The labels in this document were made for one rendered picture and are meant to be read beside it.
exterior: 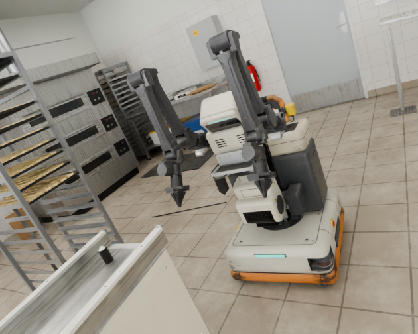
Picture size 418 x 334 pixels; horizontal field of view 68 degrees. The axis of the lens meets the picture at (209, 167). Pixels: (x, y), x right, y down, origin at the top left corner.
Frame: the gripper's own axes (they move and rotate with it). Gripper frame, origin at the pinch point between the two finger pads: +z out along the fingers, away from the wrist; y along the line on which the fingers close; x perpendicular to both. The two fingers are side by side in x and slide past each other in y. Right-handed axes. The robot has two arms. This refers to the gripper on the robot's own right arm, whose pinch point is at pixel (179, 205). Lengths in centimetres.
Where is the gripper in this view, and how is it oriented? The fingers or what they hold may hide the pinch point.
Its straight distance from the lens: 147.7
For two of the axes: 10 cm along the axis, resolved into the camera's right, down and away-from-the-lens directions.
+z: 1.3, 9.9, -0.7
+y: 8.4, -1.5, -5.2
